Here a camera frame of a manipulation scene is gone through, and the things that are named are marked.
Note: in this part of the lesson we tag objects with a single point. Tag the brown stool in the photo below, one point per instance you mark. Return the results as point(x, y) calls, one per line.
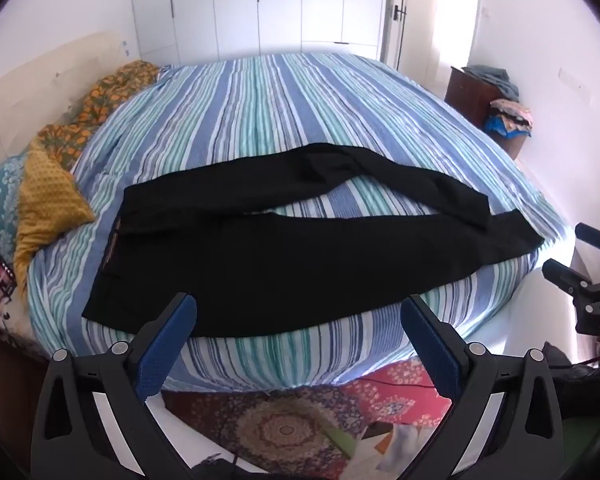
point(514, 146)

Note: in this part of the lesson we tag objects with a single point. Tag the dark wooden bedside table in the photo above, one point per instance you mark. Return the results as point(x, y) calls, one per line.
point(5, 385)

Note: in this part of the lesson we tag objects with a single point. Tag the black bag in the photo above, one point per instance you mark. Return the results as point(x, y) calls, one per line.
point(582, 380)

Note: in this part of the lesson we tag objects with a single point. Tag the white door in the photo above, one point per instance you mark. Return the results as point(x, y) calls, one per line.
point(397, 35)

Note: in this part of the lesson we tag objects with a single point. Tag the colourful clothes pile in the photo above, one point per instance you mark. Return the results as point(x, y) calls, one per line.
point(510, 117)

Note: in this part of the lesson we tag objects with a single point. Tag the black pants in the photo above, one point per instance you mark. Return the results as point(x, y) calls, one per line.
point(280, 270)

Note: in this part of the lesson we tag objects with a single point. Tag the orange floral quilt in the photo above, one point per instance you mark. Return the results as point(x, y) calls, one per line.
point(105, 95)

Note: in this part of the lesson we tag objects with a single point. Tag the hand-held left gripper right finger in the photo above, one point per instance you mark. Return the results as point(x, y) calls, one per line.
point(432, 347)

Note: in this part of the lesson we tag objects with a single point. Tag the blue green striped bedsheet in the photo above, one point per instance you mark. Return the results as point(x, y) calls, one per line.
point(280, 105)

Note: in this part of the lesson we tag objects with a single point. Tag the dark wooden cabinet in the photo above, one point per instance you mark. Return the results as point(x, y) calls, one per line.
point(467, 92)

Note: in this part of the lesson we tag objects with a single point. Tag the teal patterned pillow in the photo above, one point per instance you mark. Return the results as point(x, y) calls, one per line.
point(0, 195)

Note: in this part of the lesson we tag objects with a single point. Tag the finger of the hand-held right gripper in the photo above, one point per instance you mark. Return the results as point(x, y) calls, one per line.
point(595, 237)
point(565, 276)

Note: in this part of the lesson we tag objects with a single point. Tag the yellow dotted pillow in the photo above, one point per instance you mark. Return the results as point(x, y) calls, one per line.
point(45, 195)

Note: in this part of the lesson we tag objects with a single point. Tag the red patterned rug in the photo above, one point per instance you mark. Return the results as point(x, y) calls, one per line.
point(280, 430)

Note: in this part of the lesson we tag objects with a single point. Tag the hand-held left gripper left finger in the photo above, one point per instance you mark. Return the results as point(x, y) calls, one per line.
point(165, 347)

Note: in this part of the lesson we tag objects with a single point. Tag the white wardrobe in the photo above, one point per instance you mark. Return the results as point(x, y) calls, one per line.
point(230, 5)

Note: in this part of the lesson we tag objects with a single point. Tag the cream headboard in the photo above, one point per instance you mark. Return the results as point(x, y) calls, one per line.
point(30, 85)

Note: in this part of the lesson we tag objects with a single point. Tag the grey blue clothes heap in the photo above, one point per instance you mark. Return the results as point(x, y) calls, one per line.
point(497, 80)

